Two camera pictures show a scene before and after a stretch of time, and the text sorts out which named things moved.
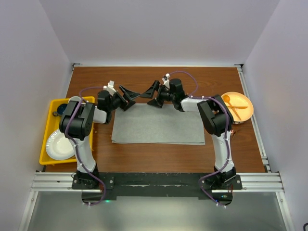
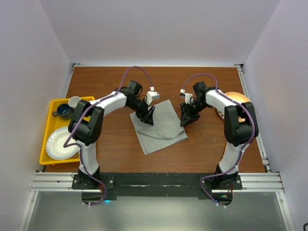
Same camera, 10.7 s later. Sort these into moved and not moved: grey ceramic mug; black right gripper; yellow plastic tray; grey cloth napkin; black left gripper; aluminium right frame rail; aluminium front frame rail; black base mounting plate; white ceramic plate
Moved: black right gripper; grey cloth napkin; black left gripper
Not moved: yellow plastic tray; black base mounting plate; aluminium right frame rail; aluminium front frame rail; grey ceramic mug; white ceramic plate
